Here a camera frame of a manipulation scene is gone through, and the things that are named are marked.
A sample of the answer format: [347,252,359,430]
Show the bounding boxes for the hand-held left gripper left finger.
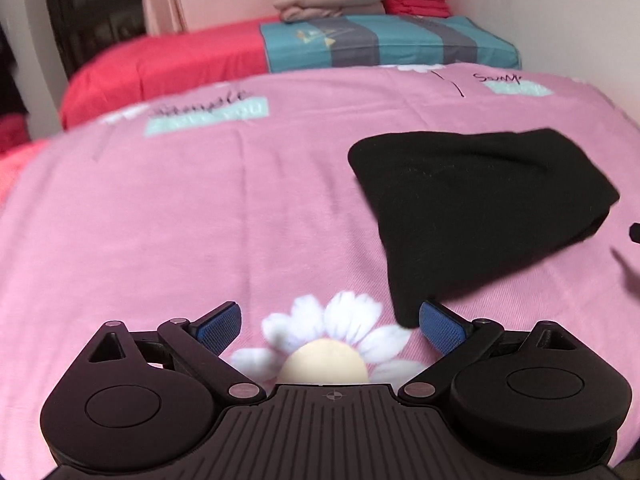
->
[87,301,268,404]

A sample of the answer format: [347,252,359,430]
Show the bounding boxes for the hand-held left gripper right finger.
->
[397,301,582,404]

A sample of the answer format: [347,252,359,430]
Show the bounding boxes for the black pants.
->
[347,128,621,330]

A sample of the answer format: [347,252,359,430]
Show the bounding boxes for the pink floral blanket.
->
[0,62,640,461]

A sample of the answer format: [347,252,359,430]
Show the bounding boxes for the dark red cloth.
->
[0,112,29,154]

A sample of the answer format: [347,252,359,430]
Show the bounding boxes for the teal grey striped pillow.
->
[260,14,521,74]

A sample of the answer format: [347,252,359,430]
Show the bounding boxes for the dark window frame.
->
[42,0,149,79]

